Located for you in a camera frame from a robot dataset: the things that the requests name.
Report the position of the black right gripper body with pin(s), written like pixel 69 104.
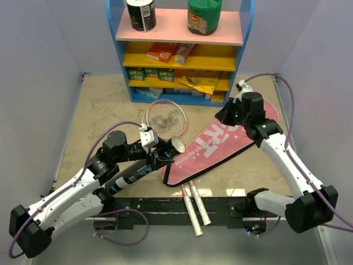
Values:
pixel 234 115

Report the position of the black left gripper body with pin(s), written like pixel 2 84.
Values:
pixel 150 161

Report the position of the pink sport racket bag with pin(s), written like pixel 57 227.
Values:
pixel 213 145

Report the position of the pink badminton racket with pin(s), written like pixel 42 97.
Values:
pixel 166 118
pixel 177 143

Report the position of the black shuttlecock tube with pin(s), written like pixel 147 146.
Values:
pixel 128 176

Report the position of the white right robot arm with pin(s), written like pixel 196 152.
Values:
pixel 311 203

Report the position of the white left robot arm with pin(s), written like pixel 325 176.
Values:
pixel 114 167

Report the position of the teal tissue pack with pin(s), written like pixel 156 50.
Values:
pixel 150 94

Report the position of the yellow snack bag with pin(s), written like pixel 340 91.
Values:
pixel 201 84

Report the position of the brown snack packet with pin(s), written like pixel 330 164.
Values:
pixel 183 53

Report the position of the green box right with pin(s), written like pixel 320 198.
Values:
pixel 166 74

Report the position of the green box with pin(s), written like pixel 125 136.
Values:
pixel 166 74
pixel 151 72
pixel 136 73

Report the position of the blue shelf unit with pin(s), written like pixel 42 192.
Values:
pixel 173 54

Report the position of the green box middle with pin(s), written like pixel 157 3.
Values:
pixel 151 72

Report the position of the green box left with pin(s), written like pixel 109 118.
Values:
pixel 136 73

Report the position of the orange box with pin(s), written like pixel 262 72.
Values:
pixel 161 52

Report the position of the green wrapped jar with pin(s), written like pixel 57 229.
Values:
pixel 203 16

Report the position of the black white can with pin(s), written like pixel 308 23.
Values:
pixel 142 14

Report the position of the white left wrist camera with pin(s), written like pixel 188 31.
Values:
pixel 148 137

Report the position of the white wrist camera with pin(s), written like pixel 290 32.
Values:
pixel 242 88
pixel 148 137

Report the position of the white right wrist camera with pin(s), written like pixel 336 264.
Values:
pixel 242 88

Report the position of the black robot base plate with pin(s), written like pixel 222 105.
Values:
pixel 222 211

